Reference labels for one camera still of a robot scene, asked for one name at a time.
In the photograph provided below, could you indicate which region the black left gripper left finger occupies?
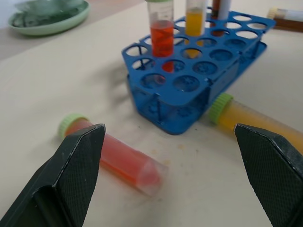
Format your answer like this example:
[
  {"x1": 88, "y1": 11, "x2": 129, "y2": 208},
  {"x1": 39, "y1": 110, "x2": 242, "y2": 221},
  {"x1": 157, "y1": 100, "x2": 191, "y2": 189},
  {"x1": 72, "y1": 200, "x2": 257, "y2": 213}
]
[{"x1": 0, "y1": 123, "x2": 106, "y2": 227}]

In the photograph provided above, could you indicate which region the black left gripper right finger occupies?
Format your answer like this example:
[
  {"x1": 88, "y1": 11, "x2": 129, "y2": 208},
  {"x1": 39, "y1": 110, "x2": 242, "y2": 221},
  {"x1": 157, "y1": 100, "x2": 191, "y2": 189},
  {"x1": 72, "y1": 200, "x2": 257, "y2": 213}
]
[{"x1": 233, "y1": 123, "x2": 303, "y2": 227}]

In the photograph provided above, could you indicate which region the yellow liquid tube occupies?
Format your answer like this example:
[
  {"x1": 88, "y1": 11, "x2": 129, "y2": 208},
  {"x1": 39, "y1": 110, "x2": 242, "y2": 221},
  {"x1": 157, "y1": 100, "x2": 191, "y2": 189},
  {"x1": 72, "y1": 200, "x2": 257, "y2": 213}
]
[
  {"x1": 184, "y1": 0, "x2": 206, "y2": 59},
  {"x1": 208, "y1": 92, "x2": 303, "y2": 154}
]

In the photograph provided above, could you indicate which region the red liquid tube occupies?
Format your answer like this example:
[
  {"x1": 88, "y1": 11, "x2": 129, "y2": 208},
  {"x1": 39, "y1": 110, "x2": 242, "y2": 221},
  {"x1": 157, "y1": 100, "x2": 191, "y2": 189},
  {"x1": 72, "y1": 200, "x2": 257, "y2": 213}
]
[
  {"x1": 144, "y1": 0, "x2": 175, "y2": 73},
  {"x1": 58, "y1": 113, "x2": 169, "y2": 197}
]

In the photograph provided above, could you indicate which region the blue test tube rack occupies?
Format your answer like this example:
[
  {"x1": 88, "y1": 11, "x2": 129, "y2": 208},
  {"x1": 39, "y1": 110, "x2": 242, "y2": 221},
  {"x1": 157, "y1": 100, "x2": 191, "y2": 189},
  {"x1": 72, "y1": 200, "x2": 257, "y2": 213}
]
[{"x1": 121, "y1": 10, "x2": 277, "y2": 136}]

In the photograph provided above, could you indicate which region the brown liquid tube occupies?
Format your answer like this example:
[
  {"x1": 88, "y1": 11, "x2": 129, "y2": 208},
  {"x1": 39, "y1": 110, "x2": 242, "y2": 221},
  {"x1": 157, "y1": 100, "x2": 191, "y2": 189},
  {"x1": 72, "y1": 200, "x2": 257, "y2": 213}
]
[
  {"x1": 267, "y1": 7, "x2": 303, "y2": 31},
  {"x1": 211, "y1": 0, "x2": 232, "y2": 37}
]

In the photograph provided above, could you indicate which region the green plate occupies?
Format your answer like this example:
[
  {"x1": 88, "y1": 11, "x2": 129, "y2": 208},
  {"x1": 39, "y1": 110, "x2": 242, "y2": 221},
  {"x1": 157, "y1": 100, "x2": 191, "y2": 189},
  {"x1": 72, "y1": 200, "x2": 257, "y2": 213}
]
[{"x1": 7, "y1": 0, "x2": 91, "y2": 36}]

